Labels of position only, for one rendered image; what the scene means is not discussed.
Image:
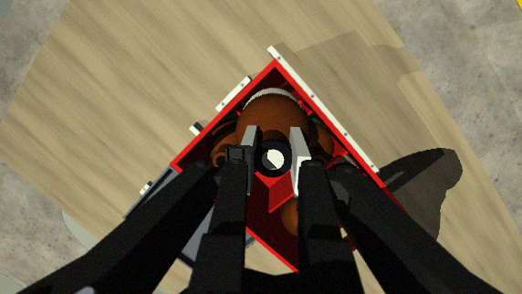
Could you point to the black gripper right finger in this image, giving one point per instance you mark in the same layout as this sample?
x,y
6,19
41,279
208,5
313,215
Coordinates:
x,y
400,254

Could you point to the grey tray with black rim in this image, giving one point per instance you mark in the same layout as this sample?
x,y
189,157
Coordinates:
x,y
187,256

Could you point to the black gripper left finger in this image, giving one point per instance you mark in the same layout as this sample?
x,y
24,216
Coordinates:
x,y
135,256

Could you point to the red crate with dividers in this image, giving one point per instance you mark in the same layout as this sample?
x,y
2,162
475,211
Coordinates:
x,y
263,215

